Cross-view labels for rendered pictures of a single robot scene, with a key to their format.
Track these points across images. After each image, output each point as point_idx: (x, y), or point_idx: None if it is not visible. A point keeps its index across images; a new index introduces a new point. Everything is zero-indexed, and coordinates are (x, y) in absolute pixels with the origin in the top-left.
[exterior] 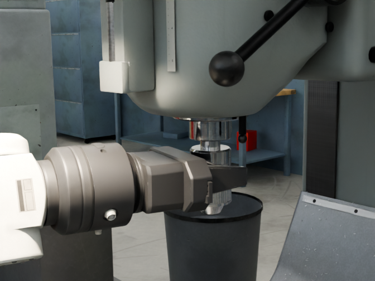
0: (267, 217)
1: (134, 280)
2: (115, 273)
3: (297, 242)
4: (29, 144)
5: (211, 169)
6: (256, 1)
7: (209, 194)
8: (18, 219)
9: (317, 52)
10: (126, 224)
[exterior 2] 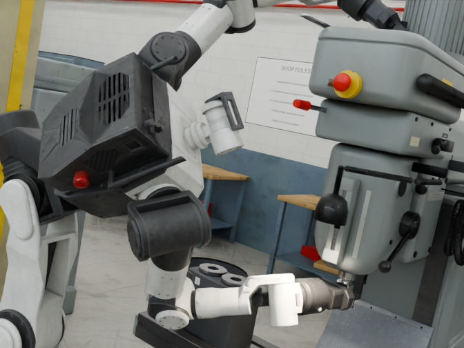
0: None
1: (127, 317)
2: (111, 309)
3: (337, 319)
4: None
5: None
6: (389, 237)
7: (353, 304)
8: (295, 309)
9: None
10: (110, 268)
